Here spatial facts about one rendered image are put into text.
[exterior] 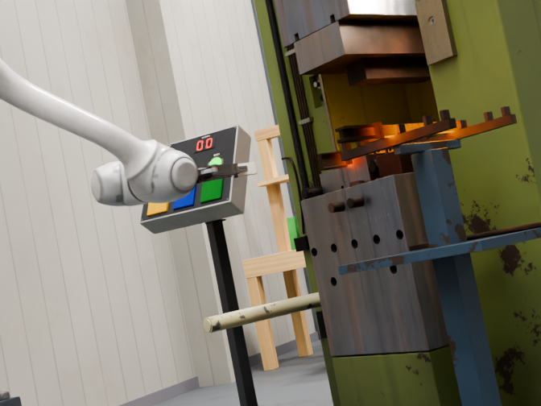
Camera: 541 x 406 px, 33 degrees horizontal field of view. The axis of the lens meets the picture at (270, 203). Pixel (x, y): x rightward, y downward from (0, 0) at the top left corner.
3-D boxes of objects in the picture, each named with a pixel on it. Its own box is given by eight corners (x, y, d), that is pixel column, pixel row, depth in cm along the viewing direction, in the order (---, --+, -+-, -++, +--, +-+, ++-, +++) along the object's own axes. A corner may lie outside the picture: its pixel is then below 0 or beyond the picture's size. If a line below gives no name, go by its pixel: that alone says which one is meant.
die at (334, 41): (344, 54, 246) (337, 20, 246) (299, 75, 262) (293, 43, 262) (449, 52, 271) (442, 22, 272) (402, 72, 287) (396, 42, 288)
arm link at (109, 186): (146, 204, 217) (174, 200, 207) (86, 211, 208) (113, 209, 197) (140, 159, 217) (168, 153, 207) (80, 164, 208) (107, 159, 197)
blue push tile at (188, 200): (192, 204, 276) (194, 183, 280) (172, 209, 280) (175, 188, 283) (195, 207, 277) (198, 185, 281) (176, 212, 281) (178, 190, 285)
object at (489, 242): (483, 250, 175) (481, 240, 175) (339, 275, 205) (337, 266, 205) (567, 231, 194) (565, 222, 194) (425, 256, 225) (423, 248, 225)
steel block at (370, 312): (428, 350, 225) (392, 175, 228) (330, 356, 255) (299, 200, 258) (563, 309, 259) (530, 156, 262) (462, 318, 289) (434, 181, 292)
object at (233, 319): (213, 333, 256) (209, 315, 256) (203, 335, 260) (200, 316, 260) (331, 305, 282) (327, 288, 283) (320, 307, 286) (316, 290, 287)
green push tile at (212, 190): (220, 197, 271) (223, 176, 275) (199, 202, 275) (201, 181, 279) (224, 200, 273) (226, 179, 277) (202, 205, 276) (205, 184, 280)
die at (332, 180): (370, 183, 243) (365, 151, 244) (324, 196, 259) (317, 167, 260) (473, 169, 269) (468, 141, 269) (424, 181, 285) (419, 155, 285)
